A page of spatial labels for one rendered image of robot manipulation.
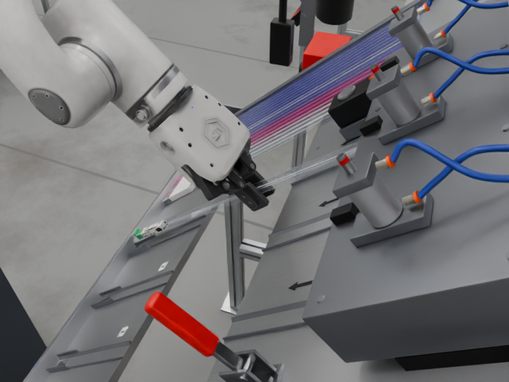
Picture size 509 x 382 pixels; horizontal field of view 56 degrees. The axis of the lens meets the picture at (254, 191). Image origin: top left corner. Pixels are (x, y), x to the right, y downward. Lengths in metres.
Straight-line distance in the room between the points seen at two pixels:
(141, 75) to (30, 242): 1.48
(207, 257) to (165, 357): 0.40
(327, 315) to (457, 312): 0.07
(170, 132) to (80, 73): 0.12
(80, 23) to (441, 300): 0.45
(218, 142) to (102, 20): 0.18
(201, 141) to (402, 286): 0.36
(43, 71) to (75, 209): 1.56
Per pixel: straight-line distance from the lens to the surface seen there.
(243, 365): 0.38
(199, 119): 0.59
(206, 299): 1.66
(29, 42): 0.51
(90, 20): 0.57
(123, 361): 0.61
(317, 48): 1.32
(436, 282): 0.26
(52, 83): 0.52
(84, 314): 0.81
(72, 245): 1.92
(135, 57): 0.57
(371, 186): 0.27
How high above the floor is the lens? 1.37
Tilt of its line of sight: 43 degrees down
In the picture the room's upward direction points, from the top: straight up
